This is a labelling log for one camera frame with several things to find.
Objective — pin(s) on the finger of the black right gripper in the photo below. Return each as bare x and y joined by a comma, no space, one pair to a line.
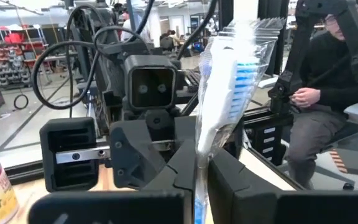
135,155
185,129

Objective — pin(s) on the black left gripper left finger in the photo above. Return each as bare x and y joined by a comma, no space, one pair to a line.
172,180

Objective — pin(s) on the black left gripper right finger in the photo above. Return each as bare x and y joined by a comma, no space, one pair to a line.
238,193

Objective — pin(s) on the blue toothbrush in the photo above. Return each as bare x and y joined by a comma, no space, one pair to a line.
225,102

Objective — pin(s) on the black drawer cabinet white labels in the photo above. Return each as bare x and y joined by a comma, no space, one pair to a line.
259,149

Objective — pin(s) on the person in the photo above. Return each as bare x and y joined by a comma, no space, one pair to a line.
174,39
331,62
127,31

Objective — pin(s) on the shelf rack with red bins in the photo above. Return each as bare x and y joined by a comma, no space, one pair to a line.
11,53

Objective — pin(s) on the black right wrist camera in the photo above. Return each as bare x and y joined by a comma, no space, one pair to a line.
149,82

